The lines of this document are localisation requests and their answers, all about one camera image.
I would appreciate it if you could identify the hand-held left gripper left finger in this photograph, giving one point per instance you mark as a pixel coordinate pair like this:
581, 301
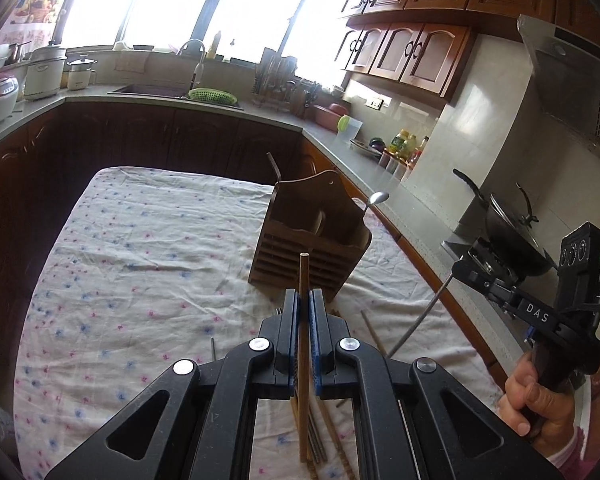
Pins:
295, 340

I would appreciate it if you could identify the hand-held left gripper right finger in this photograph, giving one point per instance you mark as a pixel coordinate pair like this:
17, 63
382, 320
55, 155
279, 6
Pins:
316, 350

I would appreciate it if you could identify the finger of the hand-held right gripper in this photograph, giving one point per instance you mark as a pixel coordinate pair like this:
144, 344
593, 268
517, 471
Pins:
490, 262
472, 275

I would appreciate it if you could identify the brown wooden chopstick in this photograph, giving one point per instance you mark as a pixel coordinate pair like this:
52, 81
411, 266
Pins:
372, 332
337, 445
304, 270

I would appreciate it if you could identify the long metal spoon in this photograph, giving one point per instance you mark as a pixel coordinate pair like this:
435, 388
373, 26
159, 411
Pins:
415, 322

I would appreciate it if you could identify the wooden utensil holder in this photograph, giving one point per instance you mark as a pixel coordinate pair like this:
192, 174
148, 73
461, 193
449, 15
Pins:
280, 260

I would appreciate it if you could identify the metal chopstick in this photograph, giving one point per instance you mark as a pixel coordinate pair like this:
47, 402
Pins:
314, 440
213, 350

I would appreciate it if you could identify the person's right forearm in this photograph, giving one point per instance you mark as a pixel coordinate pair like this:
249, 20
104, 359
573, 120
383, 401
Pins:
580, 450

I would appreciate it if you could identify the person's right hand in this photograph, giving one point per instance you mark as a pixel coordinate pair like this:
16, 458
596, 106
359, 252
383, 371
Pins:
525, 395

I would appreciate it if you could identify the gas stove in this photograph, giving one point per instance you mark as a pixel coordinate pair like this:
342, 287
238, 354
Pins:
455, 250

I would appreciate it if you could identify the black wok with lid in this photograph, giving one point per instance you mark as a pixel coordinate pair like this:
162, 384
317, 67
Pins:
515, 230

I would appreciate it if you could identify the small metal spoon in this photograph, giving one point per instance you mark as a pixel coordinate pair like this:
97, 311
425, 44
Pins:
380, 198

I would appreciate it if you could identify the row of spice jars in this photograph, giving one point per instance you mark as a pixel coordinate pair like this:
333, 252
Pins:
395, 165

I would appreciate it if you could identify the yellow oil bottle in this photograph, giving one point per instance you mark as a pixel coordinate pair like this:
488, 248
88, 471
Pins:
404, 142

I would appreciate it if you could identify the floral tablecloth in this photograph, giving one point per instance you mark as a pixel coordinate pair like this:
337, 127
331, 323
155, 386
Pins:
155, 270

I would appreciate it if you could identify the shallow plate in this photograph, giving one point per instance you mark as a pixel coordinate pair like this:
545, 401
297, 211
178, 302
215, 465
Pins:
362, 145

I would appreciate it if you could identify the wooden spoon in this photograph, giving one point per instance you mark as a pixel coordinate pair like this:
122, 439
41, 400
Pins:
274, 167

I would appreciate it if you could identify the clear pitcher with green lid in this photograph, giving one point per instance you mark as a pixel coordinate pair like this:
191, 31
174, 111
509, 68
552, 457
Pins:
349, 127

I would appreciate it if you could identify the range hood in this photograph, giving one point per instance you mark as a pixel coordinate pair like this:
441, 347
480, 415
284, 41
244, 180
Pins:
570, 85

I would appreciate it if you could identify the pink plastic basin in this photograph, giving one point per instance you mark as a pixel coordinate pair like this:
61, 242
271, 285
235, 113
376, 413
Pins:
330, 116

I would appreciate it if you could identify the wooden upper cabinets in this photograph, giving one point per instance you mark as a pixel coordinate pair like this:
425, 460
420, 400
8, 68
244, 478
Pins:
420, 50

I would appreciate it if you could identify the green plastic basket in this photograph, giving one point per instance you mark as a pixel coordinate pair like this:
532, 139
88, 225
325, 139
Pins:
211, 96

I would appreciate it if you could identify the knife and utensil rack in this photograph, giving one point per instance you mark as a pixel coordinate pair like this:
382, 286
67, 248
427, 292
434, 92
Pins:
275, 80

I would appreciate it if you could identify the kitchen sink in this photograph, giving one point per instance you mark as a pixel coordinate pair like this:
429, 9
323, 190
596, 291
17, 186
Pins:
150, 91

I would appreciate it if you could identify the small clear bottle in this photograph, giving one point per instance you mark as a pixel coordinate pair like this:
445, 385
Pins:
228, 52

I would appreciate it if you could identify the yellow dish soap bottle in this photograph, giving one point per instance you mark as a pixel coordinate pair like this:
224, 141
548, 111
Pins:
214, 46

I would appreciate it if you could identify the kitchen faucet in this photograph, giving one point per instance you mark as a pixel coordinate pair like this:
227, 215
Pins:
192, 47

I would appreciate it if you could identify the small white electric pot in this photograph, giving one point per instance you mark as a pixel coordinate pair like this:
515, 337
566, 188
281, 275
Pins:
81, 75

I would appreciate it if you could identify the kitchen window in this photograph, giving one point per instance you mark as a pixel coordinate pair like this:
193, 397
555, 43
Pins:
180, 5

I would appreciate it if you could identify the large white cooker pot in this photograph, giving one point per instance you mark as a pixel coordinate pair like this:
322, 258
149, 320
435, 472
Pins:
44, 72

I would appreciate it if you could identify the steel pot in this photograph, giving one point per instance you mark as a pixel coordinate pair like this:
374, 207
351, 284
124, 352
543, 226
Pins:
17, 54

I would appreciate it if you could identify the fruit print window poster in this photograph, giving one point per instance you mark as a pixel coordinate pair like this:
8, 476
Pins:
37, 5

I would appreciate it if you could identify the wall socket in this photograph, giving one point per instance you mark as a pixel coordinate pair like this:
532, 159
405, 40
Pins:
376, 103

